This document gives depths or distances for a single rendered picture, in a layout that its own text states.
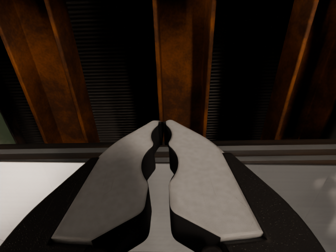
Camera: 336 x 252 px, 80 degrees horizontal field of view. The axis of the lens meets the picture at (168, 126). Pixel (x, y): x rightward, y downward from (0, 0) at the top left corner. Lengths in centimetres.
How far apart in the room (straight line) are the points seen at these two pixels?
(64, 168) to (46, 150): 4
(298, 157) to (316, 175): 3
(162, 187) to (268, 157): 13
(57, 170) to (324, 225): 35
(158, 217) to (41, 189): 15
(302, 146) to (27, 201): 35
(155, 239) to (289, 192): 19
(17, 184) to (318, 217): 38
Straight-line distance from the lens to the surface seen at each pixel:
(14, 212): 36
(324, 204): 33
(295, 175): 28
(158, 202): 27
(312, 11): 34
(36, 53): 41
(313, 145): 29
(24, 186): 31
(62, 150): 28
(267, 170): 26
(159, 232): 33
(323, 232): 39
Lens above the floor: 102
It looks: 60 degrees down
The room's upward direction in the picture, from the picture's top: 178 degrees counter-clockwise
